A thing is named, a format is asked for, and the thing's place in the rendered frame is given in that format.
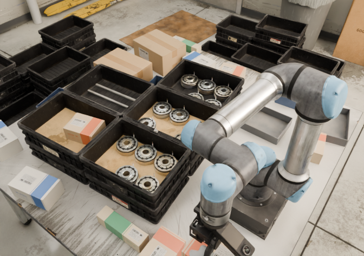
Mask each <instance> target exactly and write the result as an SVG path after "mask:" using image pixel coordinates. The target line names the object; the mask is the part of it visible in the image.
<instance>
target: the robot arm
mask: <svg viewBox="0 0 364 256"><path fill-rule="evenodd" d="M347 94H348V86H347V84H346V82H345V81H343V80H341V79H339V78H337V77H336V76H333V75H329V74H326V73H323V72H321V71H319V70H316V69H313V68H311V67H308V66H306V65H304V64H300V63H284V64H279V65H276V66H274V67H271V68H269V69H267V70H265V71H264V72H262V73H261V74H260V75H258V76H257V78H256V82H255V83H253V84H252V85H251V86H250V87H248V88H247V89H246V90H244V91H243V92H242V93H240V94H239V95H238V96H237V97H235V98H234V99H233V100H232V101H230V102H229V103H228V104H226V105H225V106H224V107H223V108H221V109H220V110H218V111H217V112H216V113H215V114H213V115H212V116H211V117H209V118H208V119H207V120H206V121H204V122H203V123H202V122H201V121H198V120H191V121H189V122H188V123H187V124H186V125H185V126H184V128H183V129H182V132H181V141H182V143H183V144H184V145H185V146H187V147H188V148H189V149H190V150H192V151H194V152H196V153H197V154H199V155H200V156H202V157H204V158H205V159H207V160H208V161H210V162H211V163H212V164H213V165H210V166H208V167H207V168H206V169H205V170H204V172H203V176H202V179H201V182H200V191H201V192H200V202H199V203H198V204H197V205H196V207H195V208H194V209H193V211H194V212H195V213H197V216H196V217H195V219H194V220H193V222H192V223H191V224H190V235H189V236H191V237H192V238H194V239H196V240H197V241H199V242H200V243H202V242H204V243H206V244H207V246H205V245H201V246H200V248H199V250H198V251H196V250H190V252H189V255H190V256H213V254H214V252H213V250H216V249H217V248H218V247H219V245H220V244H221V242H222V243H223V244H224V245H225V246H226V247H227V248H228V249H229V250H230V251H231V252H232V253H233V254H234V256H252V255H253V253H254V251H255V248H254V247H253V246H252V244H251V243H250V242H249V241H248V240H247V239H246V238H245V237H244V236H243V235H242V234H241V233H240V232H239V231H238V230H237V229H236V228H235V227H234V226H233V225H232V223H231V222H230V221H229V218H230V214H231V207H232V202H233V199H234V198H235V196H236V195H237V194H238V193H240V195H241V196H242V197H243V198H245V199H246V200H248V201H251V202H263V201H265V200H267V199H268V198H270V197H271V195H272V190H273V191H275V192H276V193H278V194H279V195H281V196H283V197H284V198H285V199H287V200H289V201H291V202H293V203H296V202H298V201H299V200H300V199H301V197H303V195H304V194H305V192H306V191H307V190H308V188H309V187H310V185H311V184H312V183H313V179H312V178H311V177H309V176H310V170H309V168H308V166H309V163H310V160H311V158H312V155H313V153H314V150H315V147H316V145H317V142H318V140H319V137H320V134H321V131H322V129H323V126H324V124H325V123H327V122H329V121H330V120H331V119H335V118H337V117H338V115H339V114H340V112H341V110H342V108H343V105H344V104H345V101H346V98H347ZM280 97H285V98H288V99H290V100H292V101H294V102H296V106H295V112H296V114H297V119H296V122H295V126H294V130H293V132H292V135H291V139H290V142H289V145H288V149H287V152H286V155H285V158H284V159H283V160H282V161H281V160H279V159H277V158H276V154H275V152H274V150H273V149H271V148H269V147H267V146H259V145H258V144H256V143H254V142H250V141H248V142H245V143H243V144H241V145H238V144H237V143H235V142H233V141H231V140H230V139H228V138H229V137H230V136H231V135H232V134H233V133H234V132H236V131H237V130H238V129H239V128H240V127H241V126H242V125H244V124H245V123H246V122H247V121H249V120H250V119H251V118H252V117H253V116H254V115H255V114H257V113H258V112H259V111H260V110H261V109H262V108H263V107H265V106H266V105H267V104H268V103H269V102H270V101H274V100H277V99H279V98H280ZM191 230H192V233H193V234H192V233H191Z"/></svg>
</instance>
